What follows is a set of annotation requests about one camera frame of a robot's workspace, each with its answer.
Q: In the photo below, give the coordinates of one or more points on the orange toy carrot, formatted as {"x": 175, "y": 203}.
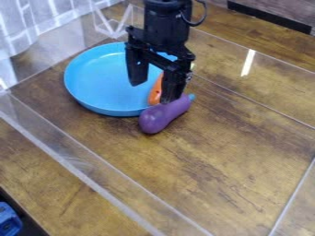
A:
{"x": 155, "y": 93}

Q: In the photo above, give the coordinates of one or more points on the blue object at corner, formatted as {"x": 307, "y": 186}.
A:
{"x": 11, "y": 224}

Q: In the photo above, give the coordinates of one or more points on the purple toy eggplant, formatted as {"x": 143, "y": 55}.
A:
{"x": 159, "y": 115}

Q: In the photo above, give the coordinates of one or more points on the black baseboard strip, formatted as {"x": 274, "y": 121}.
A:
{"x": 281, "y": 21}

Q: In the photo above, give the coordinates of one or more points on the blue round plastic tray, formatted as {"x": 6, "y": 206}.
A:
{"x": 96, "y": 81}

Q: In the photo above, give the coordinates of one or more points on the white patterned curtain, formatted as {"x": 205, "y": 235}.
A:
{"x": 27, "y": 18}

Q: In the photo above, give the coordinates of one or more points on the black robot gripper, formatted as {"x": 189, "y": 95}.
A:
{"x": 163, "y": 35}

